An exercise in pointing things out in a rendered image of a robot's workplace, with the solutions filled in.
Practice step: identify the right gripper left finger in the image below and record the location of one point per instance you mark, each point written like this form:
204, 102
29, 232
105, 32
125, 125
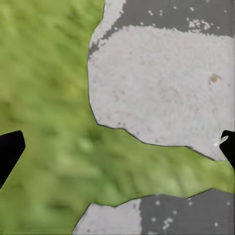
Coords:
12, 146

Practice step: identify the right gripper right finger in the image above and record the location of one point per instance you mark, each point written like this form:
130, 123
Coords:
227, 146

